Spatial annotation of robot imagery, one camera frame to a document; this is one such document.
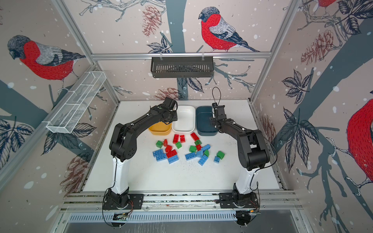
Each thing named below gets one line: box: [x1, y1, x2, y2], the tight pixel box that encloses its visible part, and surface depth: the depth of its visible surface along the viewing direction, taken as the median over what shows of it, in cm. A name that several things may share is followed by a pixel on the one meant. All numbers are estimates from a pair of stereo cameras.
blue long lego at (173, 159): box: [167, 154, 179, 165], surface depth 90 cm
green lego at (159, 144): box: [155, 140, 164, 149], surface depth 95 cm
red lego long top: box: [172, 133, 180, 145], surface depth 99 cm
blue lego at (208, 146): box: [202, 144, 211, 152], surface depth 94 cm
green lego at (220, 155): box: [216, 150, 226, 160], surface depth 92 cm
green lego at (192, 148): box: [188, 145, 197, 153], surface depth 94 cm
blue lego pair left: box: [152, 148, 168, 162], surface depth 92 cm
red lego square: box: [179, 134, 186, 144], surface depth 100 cm
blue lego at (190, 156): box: [185, 151, 197, 161], surface depth 92 cm
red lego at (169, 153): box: [165, 146, 178, 159], surface depth 92 cm
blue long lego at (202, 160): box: [198, 154, 209, 167], surface depth 89 cm
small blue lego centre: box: [196, 149, 204, 158], surface depth 90 cm
